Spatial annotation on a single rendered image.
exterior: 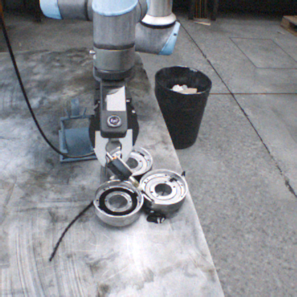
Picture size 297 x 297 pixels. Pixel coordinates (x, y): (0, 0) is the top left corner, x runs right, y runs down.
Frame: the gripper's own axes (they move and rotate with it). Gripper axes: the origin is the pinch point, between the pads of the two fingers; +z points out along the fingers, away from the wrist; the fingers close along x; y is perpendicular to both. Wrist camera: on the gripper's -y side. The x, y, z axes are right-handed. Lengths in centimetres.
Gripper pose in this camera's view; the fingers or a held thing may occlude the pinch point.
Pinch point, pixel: (113, 162)
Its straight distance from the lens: 71.5
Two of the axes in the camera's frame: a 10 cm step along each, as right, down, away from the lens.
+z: -0.5, 8.3, 5.5
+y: -1.7, -5.5, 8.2
